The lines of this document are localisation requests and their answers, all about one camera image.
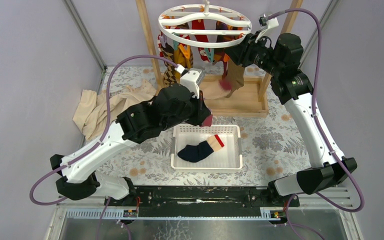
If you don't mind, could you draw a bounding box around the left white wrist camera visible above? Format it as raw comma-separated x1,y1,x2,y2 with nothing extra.
175,64,205,99

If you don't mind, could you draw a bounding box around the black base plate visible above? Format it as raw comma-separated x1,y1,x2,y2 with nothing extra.
108,185,300,218

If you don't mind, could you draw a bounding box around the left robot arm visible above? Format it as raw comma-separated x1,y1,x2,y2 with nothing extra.
50,83,211,206

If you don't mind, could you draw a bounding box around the wooden hanging rack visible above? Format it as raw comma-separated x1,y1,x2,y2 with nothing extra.
136,0,298,118

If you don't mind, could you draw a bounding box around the navy sock beige red cuff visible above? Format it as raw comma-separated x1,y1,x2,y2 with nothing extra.
177,134,225,163

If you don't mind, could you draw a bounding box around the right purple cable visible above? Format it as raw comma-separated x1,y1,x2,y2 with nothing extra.
259,8,366,240

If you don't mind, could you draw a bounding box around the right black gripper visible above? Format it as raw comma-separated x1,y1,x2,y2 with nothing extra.
223,30,282,77

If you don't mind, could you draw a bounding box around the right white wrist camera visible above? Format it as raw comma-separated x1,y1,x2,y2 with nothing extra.
254,13,279,43

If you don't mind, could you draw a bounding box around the brown yellow argyle sock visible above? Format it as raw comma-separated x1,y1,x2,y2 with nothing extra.
161,43,177,87

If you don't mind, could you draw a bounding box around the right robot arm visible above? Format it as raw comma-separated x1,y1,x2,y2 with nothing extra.
225,33,358,206

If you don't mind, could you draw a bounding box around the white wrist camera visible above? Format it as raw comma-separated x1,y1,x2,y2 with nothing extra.
175,64,205,99
254,13,279,43

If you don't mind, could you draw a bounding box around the purple cable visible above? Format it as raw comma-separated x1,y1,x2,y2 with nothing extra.
259,8,366,240
29,54,185,240

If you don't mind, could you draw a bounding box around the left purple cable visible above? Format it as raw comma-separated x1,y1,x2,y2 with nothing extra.
29,54,185,240

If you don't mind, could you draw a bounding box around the floral table mat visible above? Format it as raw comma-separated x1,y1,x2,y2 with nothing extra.
79,65,327,187

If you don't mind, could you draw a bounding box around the white plastic basket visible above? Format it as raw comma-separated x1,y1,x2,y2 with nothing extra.
170,124,243,173

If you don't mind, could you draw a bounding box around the white round clip hanger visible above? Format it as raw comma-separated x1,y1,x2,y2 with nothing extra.
157,0,252,49

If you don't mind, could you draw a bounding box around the tan ribbed sock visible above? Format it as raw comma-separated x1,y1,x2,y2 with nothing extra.
223,59,246,98

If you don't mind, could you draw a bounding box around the mustard yellow sock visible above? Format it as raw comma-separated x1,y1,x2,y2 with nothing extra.
173,43,194,70

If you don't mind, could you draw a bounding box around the beige crumpled cloth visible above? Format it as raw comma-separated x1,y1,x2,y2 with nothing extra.
72,79,157,141

